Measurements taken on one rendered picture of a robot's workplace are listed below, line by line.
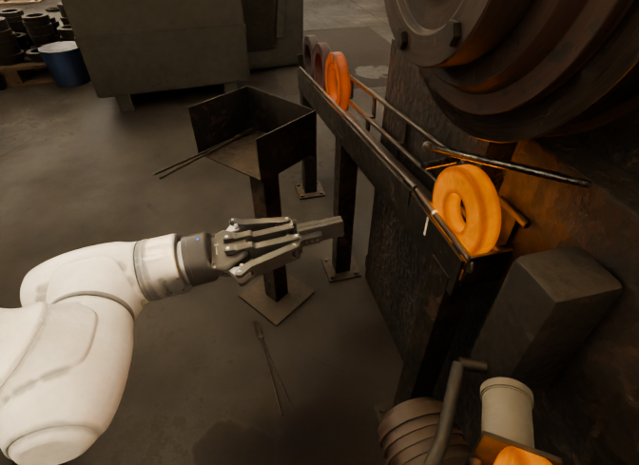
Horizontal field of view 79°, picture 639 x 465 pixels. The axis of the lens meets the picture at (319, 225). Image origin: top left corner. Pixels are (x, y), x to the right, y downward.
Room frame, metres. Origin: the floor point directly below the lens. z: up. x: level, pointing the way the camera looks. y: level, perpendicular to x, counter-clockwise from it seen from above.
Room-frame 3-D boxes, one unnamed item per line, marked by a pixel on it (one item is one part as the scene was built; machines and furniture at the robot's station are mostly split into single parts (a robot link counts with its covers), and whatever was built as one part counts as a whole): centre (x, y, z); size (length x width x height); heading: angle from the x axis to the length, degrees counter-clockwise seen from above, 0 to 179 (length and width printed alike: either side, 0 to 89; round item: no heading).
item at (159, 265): (0.39, 0.22, 0.73); 0.09 x 0.06 x 0.09; 14
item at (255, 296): (0.95, 0.17, 0.36); 0.26 x 0.20 x 0.72; 49
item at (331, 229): (0.44, 0.00, 0.75); 0.07 x 0.01 x 0.03; 104
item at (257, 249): (0.41, 0.08, 0.74); 0.11 x 0.01 x 0.04; 103
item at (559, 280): (0.32, -0.30, 0.68); 0.11 x 0.08 x 0.24; 104
